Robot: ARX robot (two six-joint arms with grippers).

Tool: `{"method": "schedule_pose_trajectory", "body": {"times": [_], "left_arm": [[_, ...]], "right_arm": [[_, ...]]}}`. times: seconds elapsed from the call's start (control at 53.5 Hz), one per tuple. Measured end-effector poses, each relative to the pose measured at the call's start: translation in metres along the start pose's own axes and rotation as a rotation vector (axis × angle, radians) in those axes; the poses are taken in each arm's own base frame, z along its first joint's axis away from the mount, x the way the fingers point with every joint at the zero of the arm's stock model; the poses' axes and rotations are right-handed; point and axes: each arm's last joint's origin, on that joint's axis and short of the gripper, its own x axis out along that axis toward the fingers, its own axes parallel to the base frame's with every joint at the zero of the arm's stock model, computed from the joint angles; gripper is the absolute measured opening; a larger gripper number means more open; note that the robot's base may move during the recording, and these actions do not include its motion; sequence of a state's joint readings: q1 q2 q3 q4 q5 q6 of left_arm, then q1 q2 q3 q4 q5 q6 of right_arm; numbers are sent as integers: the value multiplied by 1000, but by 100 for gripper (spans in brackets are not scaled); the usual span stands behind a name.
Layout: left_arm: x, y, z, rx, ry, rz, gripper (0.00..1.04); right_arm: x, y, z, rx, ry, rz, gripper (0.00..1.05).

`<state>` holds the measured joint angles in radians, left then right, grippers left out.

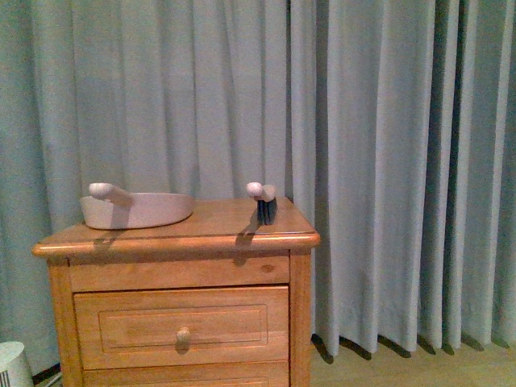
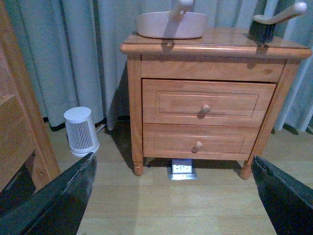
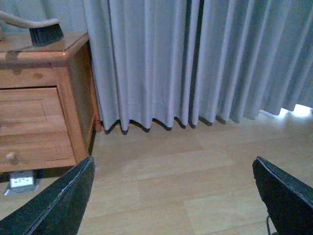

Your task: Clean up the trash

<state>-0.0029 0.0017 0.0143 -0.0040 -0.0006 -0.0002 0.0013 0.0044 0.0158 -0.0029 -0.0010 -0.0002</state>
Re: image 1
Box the beige plastic dustpan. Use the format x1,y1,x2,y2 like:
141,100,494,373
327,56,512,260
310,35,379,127
80,182,194,230

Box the wooden nightstand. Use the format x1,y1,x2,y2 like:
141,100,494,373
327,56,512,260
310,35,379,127
32,198,320,386

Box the light blue-grey curtain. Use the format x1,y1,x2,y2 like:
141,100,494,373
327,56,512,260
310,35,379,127
1,1,515,372

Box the wooden drawer knob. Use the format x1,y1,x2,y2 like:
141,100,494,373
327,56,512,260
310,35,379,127
176,327,191,350

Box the white round appliance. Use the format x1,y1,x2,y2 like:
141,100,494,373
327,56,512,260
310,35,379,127
0,342,34,387

